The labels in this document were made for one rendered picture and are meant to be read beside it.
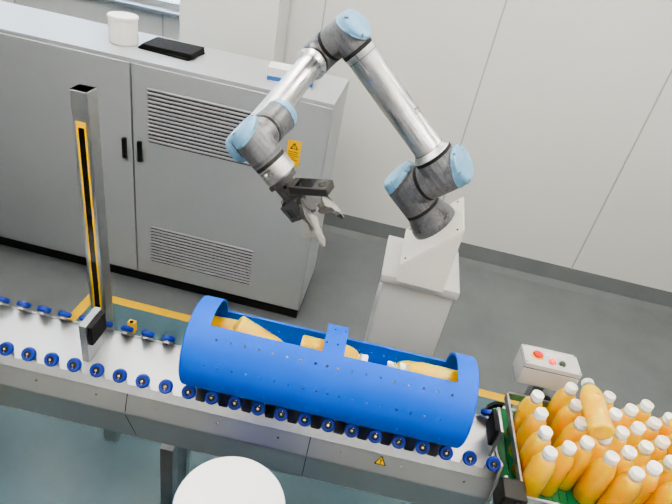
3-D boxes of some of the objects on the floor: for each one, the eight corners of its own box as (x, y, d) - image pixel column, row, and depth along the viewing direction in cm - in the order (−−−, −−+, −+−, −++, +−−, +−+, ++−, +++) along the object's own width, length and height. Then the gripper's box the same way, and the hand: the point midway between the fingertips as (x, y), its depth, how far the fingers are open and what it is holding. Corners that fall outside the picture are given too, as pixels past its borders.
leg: (164, 530, 229) (164, 435, 195) (178, 533, 229) (180, 439, 195) (159, 543, 224) (157, 449, 190) (172, 546, 224) (173, 453, 190)
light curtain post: (110, 429, 264) (78, 83, 171) (122, 432, 264) (97, 87, 171) (104, 439, 259) (68, 88, 166) (116, 442, 259) (87, 92, 165)
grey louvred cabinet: (34, 208, 406) (1, 0, 326) (313, 277, 394) (349, 79, 315) (-18, 245, 360) (-71, 14, 281) (295, 324, 349) (333, 107, 270)
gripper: (286, 166, 152) (331, 220, 158) (254, 202, 139) (304, 259, 146) (306, 153, 146) (352, 210, 152) (275, 190, 134) (326, 250, 140)
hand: (335, 230), depth 147 cm, fingers open, 12 cm apart
